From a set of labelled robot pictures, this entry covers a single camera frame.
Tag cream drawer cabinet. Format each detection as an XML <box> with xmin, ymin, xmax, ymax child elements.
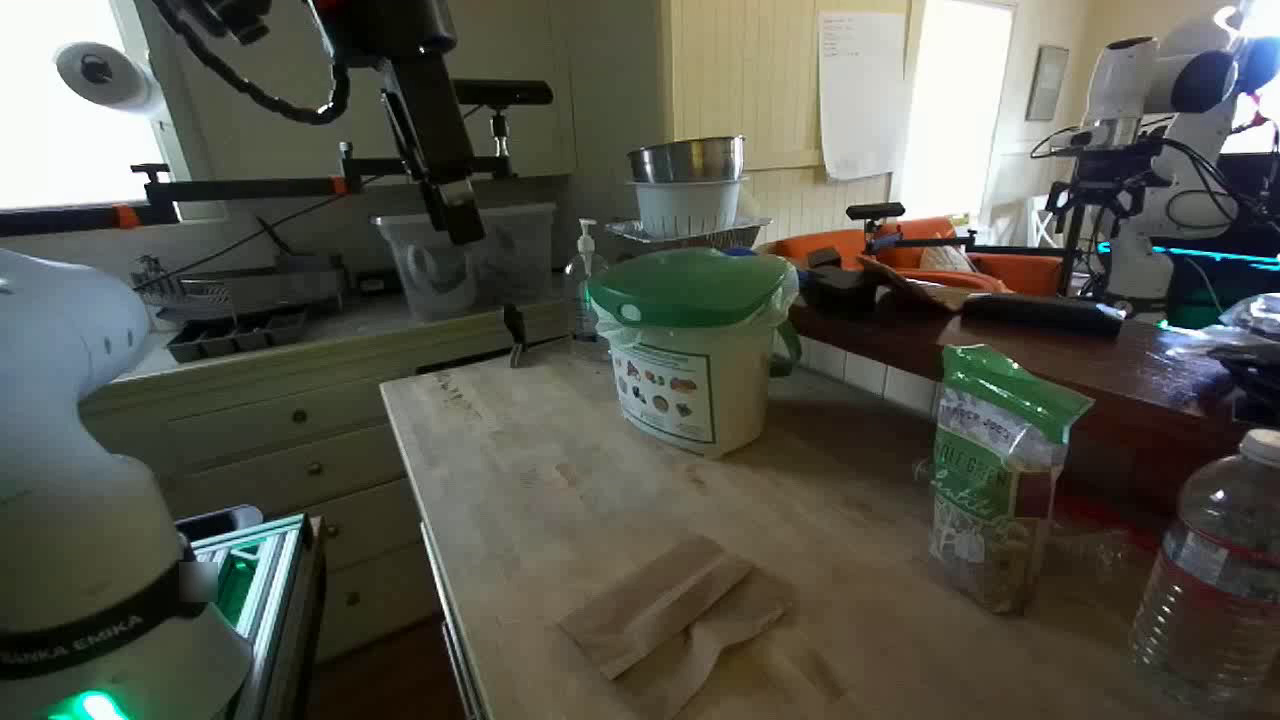
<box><xmin>86</xmin><ymin>301</ymin><xmax>514</xmax><ymax>659</ymax></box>

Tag white paper on wall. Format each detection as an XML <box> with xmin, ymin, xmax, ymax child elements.
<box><xmin>821</xmin><ymin>13</ymin><xmax>909</xmax><ymax>181</ymax></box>

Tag clear plastic container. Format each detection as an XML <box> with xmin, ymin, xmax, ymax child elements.
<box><xmin>378</xmin><ymin>202</ymin><xmax>555</xmax><ymax>320</ymax></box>

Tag framed picture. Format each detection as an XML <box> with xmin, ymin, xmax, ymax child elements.
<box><xmin>1023</xmin><ymin>42</ymin><xmax>1068</xmax><ymax>123</ymax></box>

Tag steel mixing bowl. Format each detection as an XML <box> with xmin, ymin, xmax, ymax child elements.
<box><xmin>630</xmin><ymin>137</ymin><xmax>743</xmax><ymax>184</ymax></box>

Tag soap dispenser bottle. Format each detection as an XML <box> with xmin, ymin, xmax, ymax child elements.
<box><xmin>574</xmin><ymin>217</ymin><xmax>601</xmax><ymax>338</ymax></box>

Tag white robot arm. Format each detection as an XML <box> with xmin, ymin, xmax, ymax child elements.
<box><xmin>0</xmin><ymin>0</ymin><xmax>486</xmax><ymax>720</ymax></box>

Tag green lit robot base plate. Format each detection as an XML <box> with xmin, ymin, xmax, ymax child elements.
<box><xmin>179</xmin><ymin>504</ymin><xmax>324</xmax><ymax>720</ymax></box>

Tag white trash can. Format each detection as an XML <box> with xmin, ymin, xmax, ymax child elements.
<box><xmin>601</xmin><ymin>320</ymin><xmax>777</xmax><ymax>455</ymax></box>

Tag clear plastic water bottle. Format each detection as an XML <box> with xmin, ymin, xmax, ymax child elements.
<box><xmin>1127</xmin><ymin>429</ymin><xmax>1280</xmax><ymax>712</ymax></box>

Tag orange cloth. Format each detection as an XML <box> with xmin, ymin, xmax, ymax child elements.
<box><xmin>768</xmin><ymin>220</ymin><xmax>1066</xmax><ymax>296</ymax></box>

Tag dish rack tray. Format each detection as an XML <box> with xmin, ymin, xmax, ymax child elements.
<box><xmin>131</xmin><ymin>252</ymin><xmax>348</xmax><ymax>362</ymax></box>

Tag green trash can lid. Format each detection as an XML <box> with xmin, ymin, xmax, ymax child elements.
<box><xmin>585</xmin><ymin>246</ymin><xmax>800</xmax><ymax>332</ymax></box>

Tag dark wooden side table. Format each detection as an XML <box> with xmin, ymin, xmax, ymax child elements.
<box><xmin>794</xmin><ymin>302</ymin><xmax>1278</xmax><ymax>516</ymax></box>

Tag brown paper wrapper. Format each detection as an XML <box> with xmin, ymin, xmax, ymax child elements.
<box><xmin>559</xmin><ymin>536</ymin><xmax>794</xmax><ymax>720</ymax></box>

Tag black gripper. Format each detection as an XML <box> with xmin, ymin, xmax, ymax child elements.
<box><xmin>311</xmin><ymin>0</ymin><xmax>457</xmax><ymax>65</ymax></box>

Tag black camera tripod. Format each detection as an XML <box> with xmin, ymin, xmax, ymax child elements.
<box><xmin>1031</xmin><ymin>126</ymin><xmax>1178</xmax><ymax>302</ymax></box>

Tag green labelled plastic bag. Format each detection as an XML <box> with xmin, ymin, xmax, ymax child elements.
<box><xmin>930</xmin><ymin>343</ymin><xmax>1091</xmax><ymax>617</ymax></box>

